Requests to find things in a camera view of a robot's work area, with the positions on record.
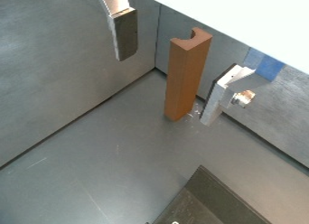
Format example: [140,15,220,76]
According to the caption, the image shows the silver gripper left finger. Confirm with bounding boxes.
[100,0,138,61]

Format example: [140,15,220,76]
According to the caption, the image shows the brown arch block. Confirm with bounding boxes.
[165,27,213,121]

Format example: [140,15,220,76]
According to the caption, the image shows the blue tape piece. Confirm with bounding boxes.
[244,48,285,81]

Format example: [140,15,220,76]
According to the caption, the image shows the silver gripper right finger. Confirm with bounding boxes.
[201,64,269,126]

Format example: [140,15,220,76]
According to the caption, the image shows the dark grey curved holder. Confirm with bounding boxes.
[146,165,272,224]

